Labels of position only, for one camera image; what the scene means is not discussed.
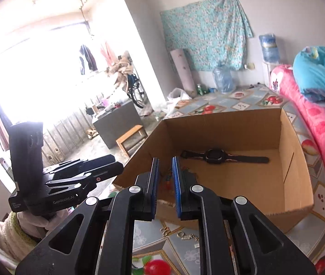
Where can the blue water jug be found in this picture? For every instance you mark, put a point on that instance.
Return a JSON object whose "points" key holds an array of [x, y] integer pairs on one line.
{"points": [[269, 48]]}

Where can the person's left forearm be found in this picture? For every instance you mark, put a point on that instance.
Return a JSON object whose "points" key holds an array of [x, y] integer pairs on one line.
{"points": [[13, 226]]}

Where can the pink hanging garment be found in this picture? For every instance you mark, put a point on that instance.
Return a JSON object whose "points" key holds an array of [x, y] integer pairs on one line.
{"points": [[106, 53]]}

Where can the dark hanging garment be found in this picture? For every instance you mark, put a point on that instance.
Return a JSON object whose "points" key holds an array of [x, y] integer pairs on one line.
{"points": [[88, 58]]}

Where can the white plastic bag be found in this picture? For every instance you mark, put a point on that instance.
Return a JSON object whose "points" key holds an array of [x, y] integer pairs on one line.
{"points": [[176, 97]]}

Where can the person's left hand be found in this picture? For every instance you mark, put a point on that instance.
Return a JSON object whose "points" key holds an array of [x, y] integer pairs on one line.
{"points": [[36, 223]]}

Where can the black wrist watch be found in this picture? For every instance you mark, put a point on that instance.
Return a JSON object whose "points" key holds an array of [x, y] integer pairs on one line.
{"points": [[214, 155]]}

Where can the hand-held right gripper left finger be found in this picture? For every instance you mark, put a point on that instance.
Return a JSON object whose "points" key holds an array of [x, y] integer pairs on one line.
{"points": [[155, 177]]}

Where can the wooden picture frame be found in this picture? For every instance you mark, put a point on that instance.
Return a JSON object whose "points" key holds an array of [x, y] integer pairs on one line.
{"points": [[128, 137]]}

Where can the grey cabinet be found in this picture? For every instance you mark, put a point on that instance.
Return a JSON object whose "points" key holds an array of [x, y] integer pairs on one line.
{"points": [[116, 126]]}

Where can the blue patterned quilt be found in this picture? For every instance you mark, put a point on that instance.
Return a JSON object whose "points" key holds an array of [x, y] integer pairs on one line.
{"points": [[322, 71]]}

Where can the beige cloth heap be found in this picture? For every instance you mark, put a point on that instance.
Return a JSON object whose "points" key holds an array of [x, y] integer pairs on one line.
{"points": [[121, 68]]}

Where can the wheelchair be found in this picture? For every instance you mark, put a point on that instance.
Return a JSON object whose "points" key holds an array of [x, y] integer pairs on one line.
{"points": [[136, 91]]}

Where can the floral wall cloth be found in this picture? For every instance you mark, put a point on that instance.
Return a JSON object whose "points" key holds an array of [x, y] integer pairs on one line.
{"points": [[205, 31]]}

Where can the fruit print tablecloth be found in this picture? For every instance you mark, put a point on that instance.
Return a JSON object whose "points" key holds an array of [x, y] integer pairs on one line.
{"points": [[317, 229]]}

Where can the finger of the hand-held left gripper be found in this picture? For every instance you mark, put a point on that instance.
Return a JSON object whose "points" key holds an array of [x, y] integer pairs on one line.
{"points": [[105, 172], [93, 161]]}

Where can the empty clear water jug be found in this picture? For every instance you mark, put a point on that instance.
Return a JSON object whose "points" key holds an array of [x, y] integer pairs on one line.
{"points": [[224, 78]]}

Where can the cardboard box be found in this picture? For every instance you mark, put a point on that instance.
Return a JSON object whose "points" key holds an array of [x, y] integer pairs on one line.
{"points": [[236, 183]]}

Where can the white water dispenser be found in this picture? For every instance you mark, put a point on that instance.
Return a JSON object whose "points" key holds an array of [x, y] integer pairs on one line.
{"points": [[267, 74]]}

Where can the pink blanket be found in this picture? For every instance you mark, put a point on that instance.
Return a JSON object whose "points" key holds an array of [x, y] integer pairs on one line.
{"points": [[322, 137]]}

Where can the hanging hook rack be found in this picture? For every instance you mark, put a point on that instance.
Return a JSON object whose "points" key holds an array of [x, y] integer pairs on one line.
{"points": [[86, 20]]}

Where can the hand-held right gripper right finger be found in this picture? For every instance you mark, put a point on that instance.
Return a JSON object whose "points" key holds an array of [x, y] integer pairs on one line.
{"points": [[176, 183]]}

